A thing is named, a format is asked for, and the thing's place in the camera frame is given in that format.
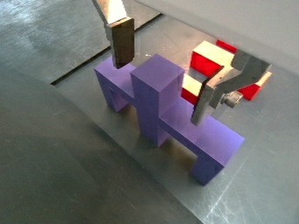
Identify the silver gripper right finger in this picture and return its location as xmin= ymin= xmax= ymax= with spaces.
xmin=190 ymin=50 xmax=270 ymax=125

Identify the purple puzzle block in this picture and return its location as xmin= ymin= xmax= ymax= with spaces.
xmin=94 ymin=55 xmax=244 ymax=185

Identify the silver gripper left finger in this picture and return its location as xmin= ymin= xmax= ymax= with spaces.
xmin=90 ymin=0 xmax=134 ymax=68

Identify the red puzzle block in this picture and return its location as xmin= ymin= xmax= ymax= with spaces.
xmin=180 ymin=39 xmax=273 ymax=106

